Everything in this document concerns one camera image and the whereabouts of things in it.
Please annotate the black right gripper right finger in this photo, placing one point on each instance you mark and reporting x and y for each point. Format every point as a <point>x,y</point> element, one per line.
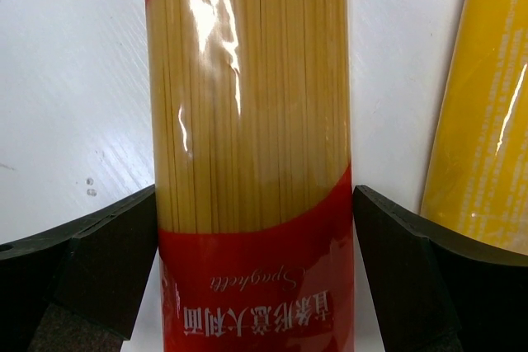
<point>435,289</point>

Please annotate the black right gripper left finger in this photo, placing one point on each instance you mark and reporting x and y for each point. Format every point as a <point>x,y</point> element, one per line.
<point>79,286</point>

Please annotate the red spaghetti bag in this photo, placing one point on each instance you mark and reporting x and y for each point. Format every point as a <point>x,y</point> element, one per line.
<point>252,158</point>

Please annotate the yellow pasta bag centre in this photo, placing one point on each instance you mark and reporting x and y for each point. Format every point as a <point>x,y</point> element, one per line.
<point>477,177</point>

